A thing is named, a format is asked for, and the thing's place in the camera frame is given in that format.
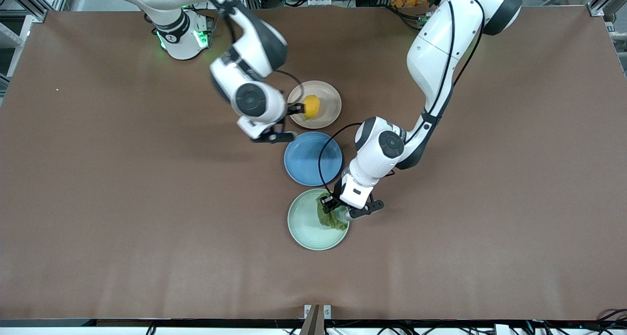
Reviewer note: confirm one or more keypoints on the green lettuce leaf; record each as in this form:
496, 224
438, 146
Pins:
333, 220

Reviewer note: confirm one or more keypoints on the pale green plate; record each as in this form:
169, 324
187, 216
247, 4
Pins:
306, 225

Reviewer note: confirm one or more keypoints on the metal table bracket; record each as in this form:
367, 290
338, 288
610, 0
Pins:
317, 318

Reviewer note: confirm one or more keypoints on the beige plate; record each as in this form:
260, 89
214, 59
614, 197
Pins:
329, 100

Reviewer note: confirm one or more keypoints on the yellow lemon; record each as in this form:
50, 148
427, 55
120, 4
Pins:
312, 106

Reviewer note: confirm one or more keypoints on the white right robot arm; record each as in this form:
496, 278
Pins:
250, 56

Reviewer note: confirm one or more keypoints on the aluminium frame profile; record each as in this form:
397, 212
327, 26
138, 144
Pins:
29, 2
605, 4

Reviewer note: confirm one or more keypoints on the blue plate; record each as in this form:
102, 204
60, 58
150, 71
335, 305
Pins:
306, 161

